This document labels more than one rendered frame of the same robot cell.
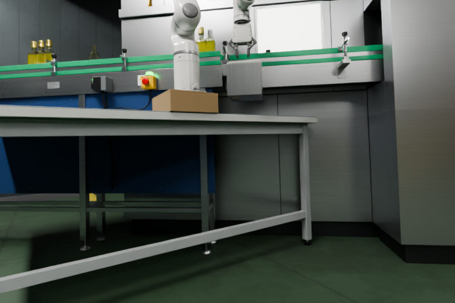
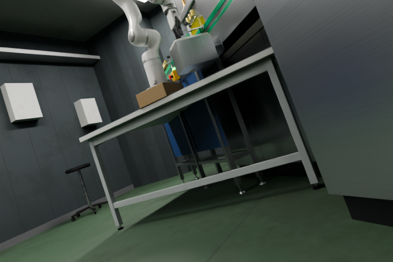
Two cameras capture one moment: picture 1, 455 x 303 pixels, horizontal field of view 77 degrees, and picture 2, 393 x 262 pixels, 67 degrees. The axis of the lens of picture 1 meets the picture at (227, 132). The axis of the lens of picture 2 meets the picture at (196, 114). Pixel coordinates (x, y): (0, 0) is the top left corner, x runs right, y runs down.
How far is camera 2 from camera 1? 1.74 m
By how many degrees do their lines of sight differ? 63
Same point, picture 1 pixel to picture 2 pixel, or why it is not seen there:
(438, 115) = (297, 6)
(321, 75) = (243, 5)
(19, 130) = (99, 140)
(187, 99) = (146, 96)
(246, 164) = (268, 109)
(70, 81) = not seen: hidden behind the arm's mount
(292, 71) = (228, 15)
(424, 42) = not seen: outside the picture
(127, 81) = not seen: hidden behind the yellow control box
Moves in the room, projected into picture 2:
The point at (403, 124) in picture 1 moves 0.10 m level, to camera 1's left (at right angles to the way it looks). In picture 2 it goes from (275, 40) to (258, 51)
